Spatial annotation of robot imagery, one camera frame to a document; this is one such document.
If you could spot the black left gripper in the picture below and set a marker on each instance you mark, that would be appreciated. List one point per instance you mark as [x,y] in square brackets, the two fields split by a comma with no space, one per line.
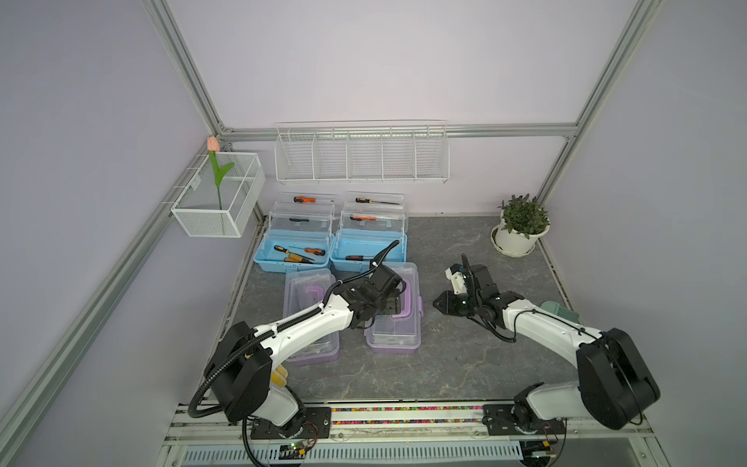
[393,304]

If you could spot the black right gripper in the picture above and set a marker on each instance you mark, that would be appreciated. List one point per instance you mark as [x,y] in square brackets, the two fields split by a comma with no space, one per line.
[444,301]

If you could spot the purple toolbox with wrench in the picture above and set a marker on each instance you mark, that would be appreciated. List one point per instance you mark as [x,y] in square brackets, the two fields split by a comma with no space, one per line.
[400,333]

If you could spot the light blue toolbox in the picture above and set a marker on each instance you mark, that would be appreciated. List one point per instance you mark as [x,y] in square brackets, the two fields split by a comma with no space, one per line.
[370,238]
[317,233]

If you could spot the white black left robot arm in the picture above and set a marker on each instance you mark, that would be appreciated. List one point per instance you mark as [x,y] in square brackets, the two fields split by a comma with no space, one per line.
[238,378]

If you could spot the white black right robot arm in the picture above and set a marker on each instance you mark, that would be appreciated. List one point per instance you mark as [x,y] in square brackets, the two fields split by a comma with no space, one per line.
[614,385]

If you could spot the yellow black screwdriver in lid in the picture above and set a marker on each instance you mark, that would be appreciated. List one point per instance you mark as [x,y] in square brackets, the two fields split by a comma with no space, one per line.
[360,200]

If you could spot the green dustpan brush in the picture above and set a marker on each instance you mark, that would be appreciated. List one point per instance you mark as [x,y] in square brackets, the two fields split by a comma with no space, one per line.
[561,311]

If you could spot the white potted green plant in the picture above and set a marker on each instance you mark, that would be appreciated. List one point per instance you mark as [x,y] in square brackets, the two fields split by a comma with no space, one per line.
[523,221]

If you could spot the orange screwdriver in lid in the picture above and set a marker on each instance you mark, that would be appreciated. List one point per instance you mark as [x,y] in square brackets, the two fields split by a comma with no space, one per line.
[312,200]

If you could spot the yellow work glove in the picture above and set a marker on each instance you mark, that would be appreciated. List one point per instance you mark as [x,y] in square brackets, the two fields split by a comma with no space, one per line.
[279,376]

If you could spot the pink artificial tulip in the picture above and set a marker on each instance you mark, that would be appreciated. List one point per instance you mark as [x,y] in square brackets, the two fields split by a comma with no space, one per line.
[219,171]

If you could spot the orange handled screwdriver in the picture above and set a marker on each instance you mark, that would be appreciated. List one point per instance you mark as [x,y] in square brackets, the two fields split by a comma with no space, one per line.
[311,250]

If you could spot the yellow handled screwdriver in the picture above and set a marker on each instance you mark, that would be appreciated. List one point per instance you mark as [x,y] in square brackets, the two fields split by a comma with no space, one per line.
[293,257]

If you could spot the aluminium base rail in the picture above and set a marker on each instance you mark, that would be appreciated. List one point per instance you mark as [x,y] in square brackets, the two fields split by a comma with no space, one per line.
[409,433]

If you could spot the white wire wall shelf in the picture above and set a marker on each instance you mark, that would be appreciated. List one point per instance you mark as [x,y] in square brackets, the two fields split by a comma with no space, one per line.
[362,152]

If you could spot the white mesh wall basket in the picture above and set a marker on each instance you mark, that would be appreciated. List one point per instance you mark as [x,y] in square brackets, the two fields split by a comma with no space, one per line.
[196,207]

